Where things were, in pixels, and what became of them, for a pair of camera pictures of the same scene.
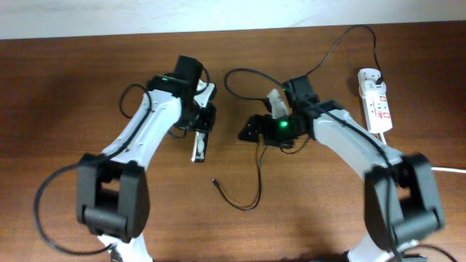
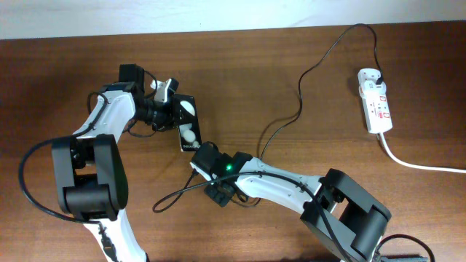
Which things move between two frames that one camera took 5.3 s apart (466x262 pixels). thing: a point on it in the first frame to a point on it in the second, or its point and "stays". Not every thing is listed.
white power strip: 375,100 stays
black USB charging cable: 262,148 to 309,68
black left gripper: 204,122 to 172,119
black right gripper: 255,120 to 221,199
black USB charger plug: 380,79 stays
